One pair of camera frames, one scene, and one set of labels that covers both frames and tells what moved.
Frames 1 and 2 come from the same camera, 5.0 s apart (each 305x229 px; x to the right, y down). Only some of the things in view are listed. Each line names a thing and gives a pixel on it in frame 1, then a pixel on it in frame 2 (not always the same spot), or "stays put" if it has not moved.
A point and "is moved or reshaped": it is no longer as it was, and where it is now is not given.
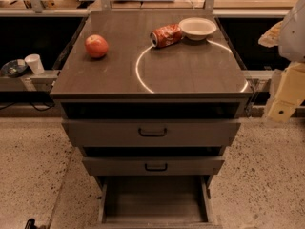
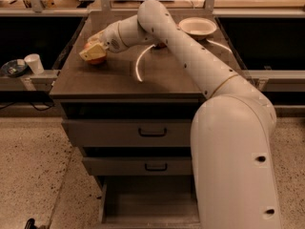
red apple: [96, 46] is moved or reshaped
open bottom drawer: [155, 201] stays put
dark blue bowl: [14, 68] stays put
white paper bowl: [197, 28] stays put
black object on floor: [30, 223] stays put
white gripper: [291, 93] to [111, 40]
